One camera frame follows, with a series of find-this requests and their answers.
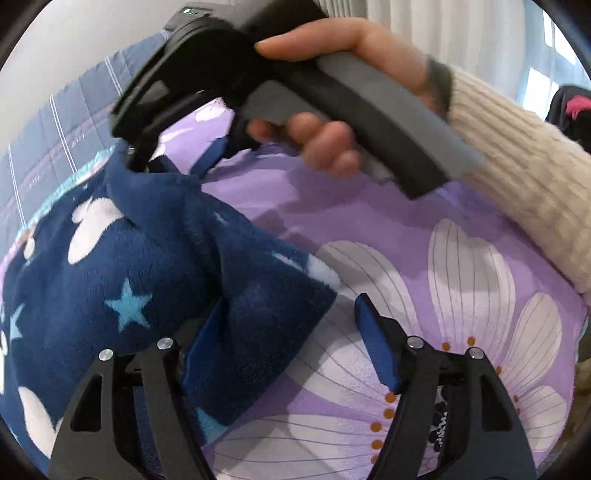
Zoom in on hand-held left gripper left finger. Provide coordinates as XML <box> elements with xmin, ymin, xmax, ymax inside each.
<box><xmin>48</xmin><ymin>298</ymin><xmax>232</xmax><ymax>480</ymax></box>

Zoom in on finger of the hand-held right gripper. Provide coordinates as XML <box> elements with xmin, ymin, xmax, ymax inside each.
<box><xmin>189</xmin><ymin>137</ymin><xmax>230</xmax><ymax>179</ymax></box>
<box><xmin>126</xmin><ymin>134</ymin><xmax>158</xmax><ymax>173</ymax></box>

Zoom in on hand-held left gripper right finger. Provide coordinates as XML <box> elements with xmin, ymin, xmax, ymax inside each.
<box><xmin>355</xmin><ymin>293</ymin><xmax>539</xmax><ymax>480</ymax></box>

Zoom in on navy star print fleece robe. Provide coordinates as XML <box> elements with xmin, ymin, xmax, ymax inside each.
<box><xmin>0</xmin><ymin>141</ymin><xmax>342</xmax><ymax>476</ymax></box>

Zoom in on person's right forearm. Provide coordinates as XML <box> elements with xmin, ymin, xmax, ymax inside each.
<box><xmin>445</xmin><ymin>65</ymin><xmax>591</xmax><ymax>296</ymax></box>

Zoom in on person's right hand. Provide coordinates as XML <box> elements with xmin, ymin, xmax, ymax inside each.
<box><xmin>247</xmin><ymin>18</ymin><xmax>431</xmax><ymax>179</ymax></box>

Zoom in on blue plaid bedding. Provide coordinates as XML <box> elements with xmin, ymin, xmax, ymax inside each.
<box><xmin>0</xmin><ymin>28</ymin><xmax>171</xmax><ymax>241</ymax></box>

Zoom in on purple floral bed sheet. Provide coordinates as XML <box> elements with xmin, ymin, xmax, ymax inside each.
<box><xmin>0</xmin><ymin>99</ymin><xmax>589</xmax><ymax>480</ymax></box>

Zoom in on dark wristband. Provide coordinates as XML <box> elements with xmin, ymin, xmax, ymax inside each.
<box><xmin>422</xmin><ymin>55</ymin><xmax>455</xmax><ymax>114</ymax></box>

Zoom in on white curtain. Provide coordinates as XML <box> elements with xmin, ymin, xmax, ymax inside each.
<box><xmin>323</xmin><ymin>0</ymin><xmax>527</xmax><ymax>70</ymax></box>

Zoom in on black and pink object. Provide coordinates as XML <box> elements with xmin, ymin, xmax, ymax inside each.
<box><xmin>545</xmin><ymin>84</ymin><xmax>591</xmax><ymax>144</ymax></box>

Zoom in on window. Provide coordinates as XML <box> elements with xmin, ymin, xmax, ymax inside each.
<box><xmin>522</xmin><ymin>9</ymin><xmax>561</xmax><ymax>109</ymax></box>

